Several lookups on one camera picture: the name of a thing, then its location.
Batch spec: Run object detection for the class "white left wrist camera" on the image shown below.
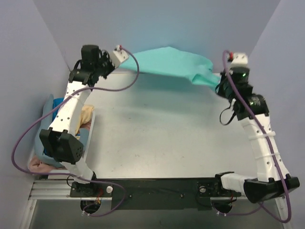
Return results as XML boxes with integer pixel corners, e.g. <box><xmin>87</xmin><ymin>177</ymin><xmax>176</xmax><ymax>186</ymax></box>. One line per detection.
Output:
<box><xmin>109</xmin><ymin>45</ymin><xmax>129</xmax><ymax>69</ymax></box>

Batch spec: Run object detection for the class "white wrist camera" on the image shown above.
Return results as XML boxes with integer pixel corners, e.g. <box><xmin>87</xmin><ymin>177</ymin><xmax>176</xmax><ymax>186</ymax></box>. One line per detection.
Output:
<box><xmin>109</xmin><ymin>45</ymin><xmax>129</xmax><ymax>69</ymax></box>
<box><xmin>228</xmin><ymin>52</ymin><xmax>248</xmax><ymax>69</ymax></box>

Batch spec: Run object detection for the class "light blue t shirt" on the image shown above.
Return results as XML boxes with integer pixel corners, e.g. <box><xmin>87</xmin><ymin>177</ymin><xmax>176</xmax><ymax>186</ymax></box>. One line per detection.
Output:
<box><xmin>34</xmin><ymin>94</ymin><xmax>88</xmax><ymax>167</ymax></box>

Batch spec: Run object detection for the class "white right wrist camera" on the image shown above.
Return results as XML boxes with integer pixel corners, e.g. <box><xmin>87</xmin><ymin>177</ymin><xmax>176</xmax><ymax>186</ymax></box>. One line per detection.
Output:
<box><xmin>228</xmin><ymin>52</ymin><xmax>248</xmax><ymax>69</ymax></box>

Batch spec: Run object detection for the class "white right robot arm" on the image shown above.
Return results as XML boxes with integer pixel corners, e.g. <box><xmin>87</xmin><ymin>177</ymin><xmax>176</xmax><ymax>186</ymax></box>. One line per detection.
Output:
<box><xmin>213</xmin><ymin>67</ymin><xmax>300</xmax><ymax>203</ymax></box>

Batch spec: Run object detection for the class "teal t shirt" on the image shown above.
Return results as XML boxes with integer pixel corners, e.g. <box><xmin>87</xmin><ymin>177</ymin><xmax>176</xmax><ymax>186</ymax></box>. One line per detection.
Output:
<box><xmin>120</xmin><ymin>47</ymin><xmax>220</xmax><ymax>90</ymax></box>

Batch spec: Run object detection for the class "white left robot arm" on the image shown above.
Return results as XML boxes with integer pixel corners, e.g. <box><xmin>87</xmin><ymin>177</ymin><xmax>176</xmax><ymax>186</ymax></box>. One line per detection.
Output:
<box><xmin>39</xmin><ymin>45</ymin><xmax>129</xmax><ymax>197</ymax></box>

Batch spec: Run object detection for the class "pink t shirt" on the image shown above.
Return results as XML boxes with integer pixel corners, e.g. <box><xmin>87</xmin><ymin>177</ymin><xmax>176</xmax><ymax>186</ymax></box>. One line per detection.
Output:
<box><xmin>27</xmin><ymin>156</ymin><xmax>70</xmax><ymax>176</ymax></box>

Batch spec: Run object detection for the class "aluminium frame rail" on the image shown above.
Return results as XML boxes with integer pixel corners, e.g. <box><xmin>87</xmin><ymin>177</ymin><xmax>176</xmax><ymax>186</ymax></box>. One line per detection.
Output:
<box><xmin>29</xmin><ymin>180</ymin><xmax>71</xmax><ymax>200</ymax></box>

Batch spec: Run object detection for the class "white laundry bin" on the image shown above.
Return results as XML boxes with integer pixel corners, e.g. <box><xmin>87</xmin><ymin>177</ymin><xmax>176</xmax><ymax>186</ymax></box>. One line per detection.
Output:
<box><xmin>32</xmin><ymin>111</ymin><xmax>95</xmax><ymax>169</ymax></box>

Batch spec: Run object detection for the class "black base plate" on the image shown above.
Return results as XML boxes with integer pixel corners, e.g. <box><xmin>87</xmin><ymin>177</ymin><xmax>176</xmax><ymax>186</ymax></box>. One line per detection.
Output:
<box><xmin>70</xmin><ymin>177</ymin><xmax>241</xmax><ymax>210</ymax></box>

